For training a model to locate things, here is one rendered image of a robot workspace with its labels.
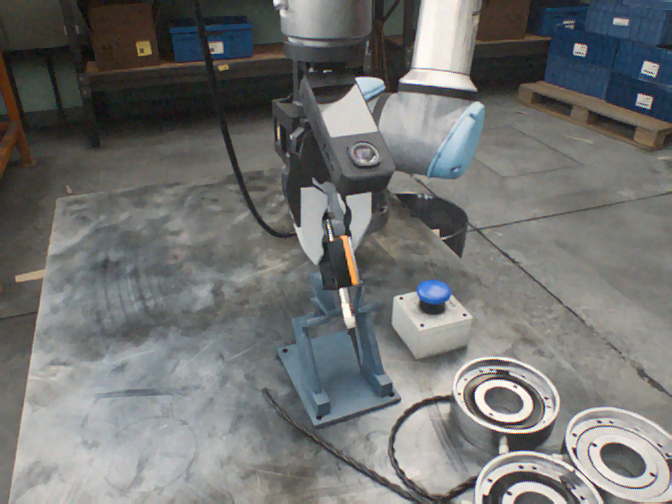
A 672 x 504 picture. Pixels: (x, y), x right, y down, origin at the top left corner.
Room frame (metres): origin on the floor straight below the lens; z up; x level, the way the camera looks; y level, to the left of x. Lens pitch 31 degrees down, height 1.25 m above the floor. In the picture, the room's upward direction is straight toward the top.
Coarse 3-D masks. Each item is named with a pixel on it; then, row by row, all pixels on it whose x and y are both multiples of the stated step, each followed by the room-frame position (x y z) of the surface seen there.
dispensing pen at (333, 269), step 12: (324, 216) 0.49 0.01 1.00; (324, 228) 0.48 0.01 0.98; (336, 240) 0.46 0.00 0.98; (324, 252) 0.46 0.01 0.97; (336, 252) 0.46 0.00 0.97; (324, 264) 0.46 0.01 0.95; (336, 264) 0.45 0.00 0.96; (324, 276) 0.47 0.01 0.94; (336, 276) 0.44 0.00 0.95; (348, 276) 0.45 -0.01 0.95; (324, 288) 0.46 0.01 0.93; (336, 288) 0.44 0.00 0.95; (348, 288) 0.45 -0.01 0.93; (348, 300) 0.44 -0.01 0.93; (348, 312) 0.44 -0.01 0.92; (348, 324) 0.43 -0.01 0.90
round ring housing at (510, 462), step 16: (496, 464) 0.32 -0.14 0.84; (512, 464) 0.32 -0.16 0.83; (528, 464) 0.32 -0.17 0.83; (544, 464) 0.32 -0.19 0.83; (560, 464) 0.32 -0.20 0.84; (480, 480) 0.30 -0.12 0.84; (560, 480) 0.31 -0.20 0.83; (576, 480) 0.30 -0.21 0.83; (480, 496) 0.29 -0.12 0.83; (512, 496) 0.29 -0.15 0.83; (528, 496) 0.30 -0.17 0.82; (544, 496) 0.29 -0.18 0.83; (560, 496) 0.29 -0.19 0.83; (592, 496) 0.29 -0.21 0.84
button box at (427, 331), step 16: (400, 304) 0.55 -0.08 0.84; (416, 304) 0.55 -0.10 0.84; (448, 304) 0.55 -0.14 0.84; (400, 320) 0.54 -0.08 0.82; (416, 320) 0.51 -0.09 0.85; (432, 320) 0.51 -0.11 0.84; (448, 320) 0.51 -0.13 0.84; (464, 320) 0.52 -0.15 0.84; (400, 336) 0.54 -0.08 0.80; (416, 336) 0.50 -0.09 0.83; (432, 336) 0.50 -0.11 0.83; (448, 336) 0.51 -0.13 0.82; (464, 336) 0.52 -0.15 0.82; (416, 352) 0.50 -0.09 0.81; (432, 352) 0.50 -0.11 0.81
